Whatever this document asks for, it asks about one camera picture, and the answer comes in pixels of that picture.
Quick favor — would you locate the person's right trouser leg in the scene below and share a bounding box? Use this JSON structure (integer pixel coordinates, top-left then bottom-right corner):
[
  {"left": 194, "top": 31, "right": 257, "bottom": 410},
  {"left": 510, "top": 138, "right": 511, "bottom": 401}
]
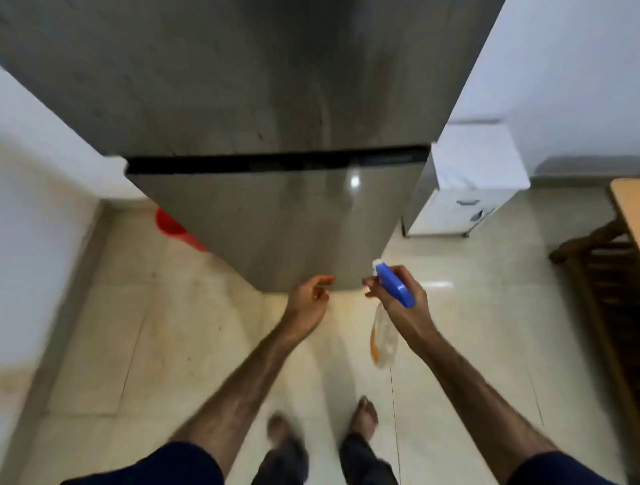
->
[{"left": 339, "top": 433, "right": 399, "bottom": 485}]

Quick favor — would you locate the person's right hand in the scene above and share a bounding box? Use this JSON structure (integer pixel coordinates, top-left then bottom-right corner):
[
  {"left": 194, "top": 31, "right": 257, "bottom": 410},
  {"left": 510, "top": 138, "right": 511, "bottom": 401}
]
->
[{"left": 361, "top": 264, "right": 441, "bottom": 350}]

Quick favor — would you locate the small white cabinet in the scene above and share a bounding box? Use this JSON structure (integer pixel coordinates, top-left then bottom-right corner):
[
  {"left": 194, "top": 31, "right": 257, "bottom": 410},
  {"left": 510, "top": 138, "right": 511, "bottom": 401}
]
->
[{"left": 402, "top": 122, "right": 532, "bottom": 239}]

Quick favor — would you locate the person's left trouser leg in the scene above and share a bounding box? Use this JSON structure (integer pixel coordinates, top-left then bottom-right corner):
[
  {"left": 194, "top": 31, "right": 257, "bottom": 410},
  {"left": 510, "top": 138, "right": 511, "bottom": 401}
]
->
[{"left": 249, "top": 437, "right": 310, "bottom": 485}]

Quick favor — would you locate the person's left forearm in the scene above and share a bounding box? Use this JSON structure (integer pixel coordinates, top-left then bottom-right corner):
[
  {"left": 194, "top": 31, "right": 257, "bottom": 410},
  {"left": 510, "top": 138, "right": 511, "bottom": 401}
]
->
[{"left": 169, "top": 324, "right": 301, "bottom": 478}]

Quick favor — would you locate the plain silver refrigerator door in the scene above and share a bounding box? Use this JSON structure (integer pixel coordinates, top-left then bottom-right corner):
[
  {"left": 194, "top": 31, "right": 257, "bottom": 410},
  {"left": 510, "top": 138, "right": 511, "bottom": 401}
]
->
[{"left": 127, "top": 159, "right": 431, "bottom": 293}]

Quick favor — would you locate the person's trouser leg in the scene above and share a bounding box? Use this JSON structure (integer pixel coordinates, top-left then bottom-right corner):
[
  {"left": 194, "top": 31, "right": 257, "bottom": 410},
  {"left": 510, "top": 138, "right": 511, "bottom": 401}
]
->
[
  {"left": 249, "top": 437, "right": 310, "bottom": 485},
  {"left": 339, "top": 433, "right": 399, "bottom": 485}
]

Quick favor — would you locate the grey refrigerator cabinet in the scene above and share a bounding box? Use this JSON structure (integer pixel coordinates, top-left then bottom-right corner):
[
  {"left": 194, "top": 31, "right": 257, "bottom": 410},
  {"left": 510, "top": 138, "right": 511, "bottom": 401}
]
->
[{"left": 125, "top": 142, "right": 439, "bottom": 239}]

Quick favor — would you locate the spray bottle blue trigger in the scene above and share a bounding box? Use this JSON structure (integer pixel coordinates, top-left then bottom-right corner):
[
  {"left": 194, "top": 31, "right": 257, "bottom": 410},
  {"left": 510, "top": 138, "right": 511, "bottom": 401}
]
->
[{"left": 369, "top": 258, "right": 417, "bottom": 370}]

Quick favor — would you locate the red plastic bucket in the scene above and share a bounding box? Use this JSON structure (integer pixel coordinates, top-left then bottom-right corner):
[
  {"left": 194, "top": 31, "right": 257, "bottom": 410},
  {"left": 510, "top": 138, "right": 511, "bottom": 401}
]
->
[{"left": 153, "top": 207, "right": 210, "bottom": 253}]

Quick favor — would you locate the person's left hand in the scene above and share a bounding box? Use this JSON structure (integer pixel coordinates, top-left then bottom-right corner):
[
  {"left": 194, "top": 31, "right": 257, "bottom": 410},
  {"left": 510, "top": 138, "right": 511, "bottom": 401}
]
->
[{"left": 282, "top": 274, "right": 336, "bottom": 340}]

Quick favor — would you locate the person's bare foot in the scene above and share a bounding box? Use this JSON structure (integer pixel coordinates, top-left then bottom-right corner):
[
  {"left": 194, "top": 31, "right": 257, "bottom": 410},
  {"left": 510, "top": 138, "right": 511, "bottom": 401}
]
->
[
  {"left": 266, "top": 413, "right": 303, "bottom": 450},
  {"left": 348, "top": 395, "right": 379, "bottom": 443}
]

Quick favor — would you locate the dark blue left sleeve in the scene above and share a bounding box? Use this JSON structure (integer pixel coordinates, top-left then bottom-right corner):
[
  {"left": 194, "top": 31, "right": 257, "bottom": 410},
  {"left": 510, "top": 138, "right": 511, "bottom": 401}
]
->
[{"left": 59, "top": 441, "right": 226, "bottom": 485}]

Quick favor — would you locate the dark blue sleeve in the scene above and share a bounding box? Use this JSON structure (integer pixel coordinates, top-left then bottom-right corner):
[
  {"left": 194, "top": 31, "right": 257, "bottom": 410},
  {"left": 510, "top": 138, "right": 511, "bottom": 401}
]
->
[
  {"left": 59, "top": 441, "right": 226, "bottom": 485},
  {"left": 507, "top": 451, "right": 621, "bottom": 485}
]

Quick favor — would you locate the silver refrigerator door with logo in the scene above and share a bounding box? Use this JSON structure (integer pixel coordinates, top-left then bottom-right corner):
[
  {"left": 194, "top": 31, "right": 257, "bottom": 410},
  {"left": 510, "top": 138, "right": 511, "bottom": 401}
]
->
[{"left": 0, "top": 0, "right": 506, "bottom": 159}]

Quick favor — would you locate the person's left bare foot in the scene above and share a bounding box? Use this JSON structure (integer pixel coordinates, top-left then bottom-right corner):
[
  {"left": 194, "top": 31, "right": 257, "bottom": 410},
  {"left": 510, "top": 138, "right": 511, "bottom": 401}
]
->
[{"left": 266, "top": 413, "right": 303, "bottom": 450}]

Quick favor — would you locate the person's right bare foot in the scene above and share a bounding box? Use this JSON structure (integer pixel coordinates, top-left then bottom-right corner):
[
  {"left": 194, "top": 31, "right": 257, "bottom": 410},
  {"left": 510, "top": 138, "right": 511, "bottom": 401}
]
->
[{"left": 348, "top": 395, "right": 379, "bottom": 443}]

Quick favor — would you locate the dark blue right sleeve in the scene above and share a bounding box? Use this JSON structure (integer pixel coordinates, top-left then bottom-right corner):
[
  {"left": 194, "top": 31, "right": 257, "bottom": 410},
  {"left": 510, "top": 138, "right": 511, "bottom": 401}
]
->
[{"left": 507, "top": 451, "right": 621, "bottom": 485}]

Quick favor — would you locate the person's right forearm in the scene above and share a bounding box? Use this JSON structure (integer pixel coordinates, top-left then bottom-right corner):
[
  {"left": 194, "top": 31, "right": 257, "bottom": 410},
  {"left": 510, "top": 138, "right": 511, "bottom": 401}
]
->
[{"left": 415, "top": 339, "right": 559, "bottom": 483}]

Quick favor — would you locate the light wooden table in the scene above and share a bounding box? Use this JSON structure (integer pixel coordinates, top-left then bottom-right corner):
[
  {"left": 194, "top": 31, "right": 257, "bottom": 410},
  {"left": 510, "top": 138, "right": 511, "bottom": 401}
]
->
[{"left": 548, "top": 177, "right": 640, "bottom": 450}]

